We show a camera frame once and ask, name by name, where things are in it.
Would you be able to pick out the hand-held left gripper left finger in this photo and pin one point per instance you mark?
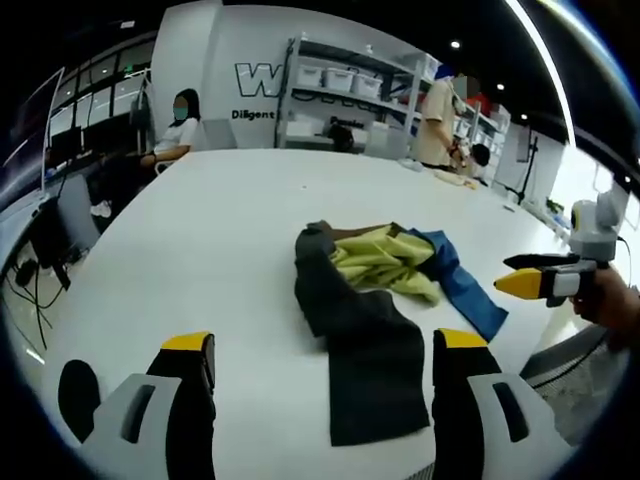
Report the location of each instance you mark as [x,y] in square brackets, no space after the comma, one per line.
[150,420]

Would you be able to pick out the grey metal shelf rack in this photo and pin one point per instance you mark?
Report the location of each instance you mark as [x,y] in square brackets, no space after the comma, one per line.
[350,95]

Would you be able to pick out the black tripod stand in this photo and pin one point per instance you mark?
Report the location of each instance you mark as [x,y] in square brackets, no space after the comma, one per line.
[525,170]

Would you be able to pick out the grey mesh chair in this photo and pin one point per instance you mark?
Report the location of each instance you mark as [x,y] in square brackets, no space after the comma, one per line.
[565,367]

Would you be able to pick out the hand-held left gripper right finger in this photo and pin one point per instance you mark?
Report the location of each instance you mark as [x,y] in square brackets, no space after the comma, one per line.
[500,415]

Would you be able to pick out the person's right hand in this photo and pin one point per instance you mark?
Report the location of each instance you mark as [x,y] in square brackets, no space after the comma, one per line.
[612,300]

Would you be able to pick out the black computer monitor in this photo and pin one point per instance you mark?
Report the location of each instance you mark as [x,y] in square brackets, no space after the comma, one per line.
[66,142]

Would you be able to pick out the row of white storage bins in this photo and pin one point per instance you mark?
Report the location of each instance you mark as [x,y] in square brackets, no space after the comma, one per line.
[345,80]

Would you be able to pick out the ceiling light strip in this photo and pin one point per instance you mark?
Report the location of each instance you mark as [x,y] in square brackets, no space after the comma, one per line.
[542,70]

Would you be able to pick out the grey office chair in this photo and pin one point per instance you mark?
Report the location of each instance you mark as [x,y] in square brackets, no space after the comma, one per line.
[75,215]

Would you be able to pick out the black round object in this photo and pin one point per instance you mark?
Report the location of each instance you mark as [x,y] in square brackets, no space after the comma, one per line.
[79,400]

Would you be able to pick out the beige cloth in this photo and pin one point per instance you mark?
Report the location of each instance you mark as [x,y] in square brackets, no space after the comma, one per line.
[455,178]

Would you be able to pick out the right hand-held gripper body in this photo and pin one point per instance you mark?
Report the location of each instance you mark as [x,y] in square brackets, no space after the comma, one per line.
[592,240]

